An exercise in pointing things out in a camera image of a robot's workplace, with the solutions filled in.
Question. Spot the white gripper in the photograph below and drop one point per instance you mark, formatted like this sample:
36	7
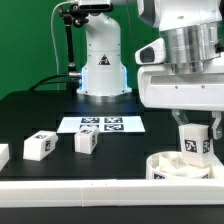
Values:
159	87

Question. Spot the white round stool seat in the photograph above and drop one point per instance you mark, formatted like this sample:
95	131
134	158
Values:
170	165

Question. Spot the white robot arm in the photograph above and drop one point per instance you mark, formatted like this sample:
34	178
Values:
180	57

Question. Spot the white sheet with tags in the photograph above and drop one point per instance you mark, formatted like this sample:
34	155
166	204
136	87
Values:
129	124

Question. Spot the white U-shaped fence wall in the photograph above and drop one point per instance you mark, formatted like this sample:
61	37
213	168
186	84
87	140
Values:
112	192

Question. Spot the camera on stand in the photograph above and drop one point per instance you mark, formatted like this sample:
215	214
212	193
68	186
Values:
94	6

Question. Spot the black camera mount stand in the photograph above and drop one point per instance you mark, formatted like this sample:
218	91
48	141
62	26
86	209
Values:
72	17

